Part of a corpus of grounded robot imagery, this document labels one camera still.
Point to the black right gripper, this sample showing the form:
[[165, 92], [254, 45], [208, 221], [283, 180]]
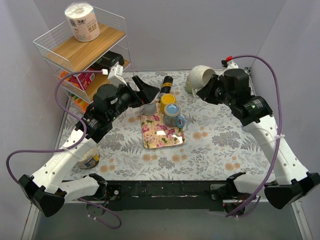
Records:
[[208, 88]]

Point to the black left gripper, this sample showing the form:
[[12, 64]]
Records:
[[137, 94]]

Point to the light green ceramic mug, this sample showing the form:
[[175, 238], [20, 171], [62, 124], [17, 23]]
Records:
[[188, 87]]

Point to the white grey mug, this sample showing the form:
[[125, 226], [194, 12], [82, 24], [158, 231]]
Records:
[[198, 77]]

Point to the blue glazed mug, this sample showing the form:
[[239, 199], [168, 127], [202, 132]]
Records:
[[172, 116]]

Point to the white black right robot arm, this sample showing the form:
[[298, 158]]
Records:
[[287, 180]]

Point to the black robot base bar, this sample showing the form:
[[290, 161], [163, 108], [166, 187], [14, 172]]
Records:
[[212, 195]]

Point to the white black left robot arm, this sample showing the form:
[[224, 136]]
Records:
[[46, 188]]

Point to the yellow mug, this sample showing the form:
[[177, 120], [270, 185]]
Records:
[[165, 100]]

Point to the black cylindrical bottle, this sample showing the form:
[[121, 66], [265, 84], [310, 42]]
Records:
[[166, 86]]

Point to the floral serving tray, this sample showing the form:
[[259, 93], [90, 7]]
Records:
[[156, 134]]

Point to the black box on shelf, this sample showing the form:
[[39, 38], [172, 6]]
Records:
[[108, 60]]

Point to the pink snack box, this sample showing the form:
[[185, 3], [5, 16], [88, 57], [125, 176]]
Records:
[[83, 80]]

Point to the colourful sponge stack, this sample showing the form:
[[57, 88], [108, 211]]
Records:
[[80, 103]]

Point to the orange snack bag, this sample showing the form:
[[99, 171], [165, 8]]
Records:
[[66, 81]]

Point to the wrapped toilet paper roll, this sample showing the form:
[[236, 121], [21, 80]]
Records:
[[82, 20]]

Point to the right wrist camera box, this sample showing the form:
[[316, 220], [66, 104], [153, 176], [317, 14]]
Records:
[[228, 63]]

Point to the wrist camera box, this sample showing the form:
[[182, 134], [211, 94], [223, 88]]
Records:
[[115, 75], [228, 63]]

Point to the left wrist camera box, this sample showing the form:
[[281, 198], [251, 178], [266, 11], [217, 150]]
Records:
[[115, 75]]

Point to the white wire shelf rack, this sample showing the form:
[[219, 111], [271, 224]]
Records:
[[63, 53]]

